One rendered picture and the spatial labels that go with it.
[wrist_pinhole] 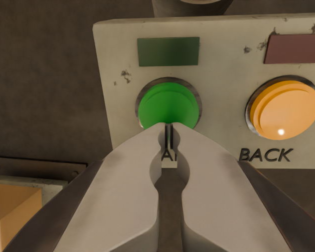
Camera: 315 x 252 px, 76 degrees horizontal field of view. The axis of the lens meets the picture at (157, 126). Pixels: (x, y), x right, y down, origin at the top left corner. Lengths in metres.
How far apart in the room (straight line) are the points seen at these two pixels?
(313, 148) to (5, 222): 0.69
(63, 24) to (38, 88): 0.25
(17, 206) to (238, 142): 0.66
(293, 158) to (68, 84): 0.75
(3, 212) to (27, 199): 0.08
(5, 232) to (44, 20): 0.68
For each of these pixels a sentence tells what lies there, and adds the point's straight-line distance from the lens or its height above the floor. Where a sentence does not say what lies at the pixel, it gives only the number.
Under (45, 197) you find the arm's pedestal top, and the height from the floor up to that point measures 0.12.
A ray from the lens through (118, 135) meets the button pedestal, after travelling 0.16.
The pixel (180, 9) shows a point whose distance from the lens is 0.27.
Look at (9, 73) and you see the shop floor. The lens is 0.95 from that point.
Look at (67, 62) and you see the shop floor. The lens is 0.83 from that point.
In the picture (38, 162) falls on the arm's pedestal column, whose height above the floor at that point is 0.02.
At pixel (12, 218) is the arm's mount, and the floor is 0.25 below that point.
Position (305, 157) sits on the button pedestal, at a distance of 0.19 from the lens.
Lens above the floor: 0.74
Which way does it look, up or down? 80 degrees down
